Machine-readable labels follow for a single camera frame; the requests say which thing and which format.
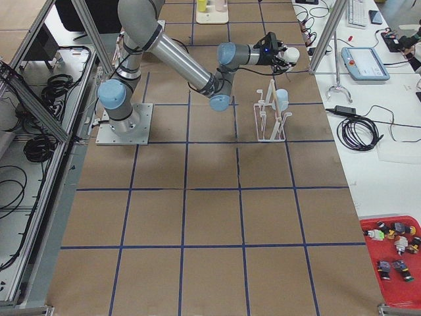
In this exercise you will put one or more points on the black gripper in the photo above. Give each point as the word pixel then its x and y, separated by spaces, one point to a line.
pixel 266 58

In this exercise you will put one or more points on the pale green plastic cup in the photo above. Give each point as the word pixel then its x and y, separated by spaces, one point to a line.
pixel 291 55

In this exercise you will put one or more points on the light blue plastic cup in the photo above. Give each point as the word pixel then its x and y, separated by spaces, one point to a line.
pixel 283 99

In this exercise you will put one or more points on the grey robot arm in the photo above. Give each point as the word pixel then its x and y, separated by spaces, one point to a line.
pixel 144 34

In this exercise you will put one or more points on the pink plastic cup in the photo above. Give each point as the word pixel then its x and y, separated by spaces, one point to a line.
pixel 219 5

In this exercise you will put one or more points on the yellow plastic cup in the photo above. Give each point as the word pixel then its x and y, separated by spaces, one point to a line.
pixel 202 6

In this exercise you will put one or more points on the cream plastic tray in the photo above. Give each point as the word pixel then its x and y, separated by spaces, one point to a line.
pixel 211 16

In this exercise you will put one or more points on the black power adapter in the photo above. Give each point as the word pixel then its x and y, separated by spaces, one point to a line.
pixel 344 111

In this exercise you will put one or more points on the blue teach pendant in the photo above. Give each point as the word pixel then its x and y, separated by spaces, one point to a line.
pixel 364 64

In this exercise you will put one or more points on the white keyboard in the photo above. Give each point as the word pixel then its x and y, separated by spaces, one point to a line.
pixel 357 14

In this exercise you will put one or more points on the red parts tray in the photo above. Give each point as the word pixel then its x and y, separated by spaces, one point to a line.
pixel 394 247

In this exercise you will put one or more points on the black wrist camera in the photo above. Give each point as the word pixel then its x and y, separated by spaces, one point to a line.
pixel 268 43

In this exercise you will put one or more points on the white wire cup rack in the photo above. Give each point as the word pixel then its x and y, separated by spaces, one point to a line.
pixel 269 120

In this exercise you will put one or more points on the aluminium frame post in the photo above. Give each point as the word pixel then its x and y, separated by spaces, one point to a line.
pixel 327 33

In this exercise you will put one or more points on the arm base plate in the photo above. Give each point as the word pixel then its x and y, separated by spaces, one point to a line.
pixel 134 130

